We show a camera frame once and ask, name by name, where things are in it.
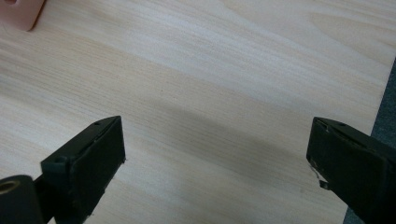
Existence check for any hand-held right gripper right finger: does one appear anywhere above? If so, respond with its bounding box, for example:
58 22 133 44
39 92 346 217
305 116 396 224

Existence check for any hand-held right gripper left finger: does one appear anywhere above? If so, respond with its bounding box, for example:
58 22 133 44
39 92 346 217
40 115 127 224

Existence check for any pink box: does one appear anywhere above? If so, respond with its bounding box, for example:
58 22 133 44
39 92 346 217
0 0 47 32

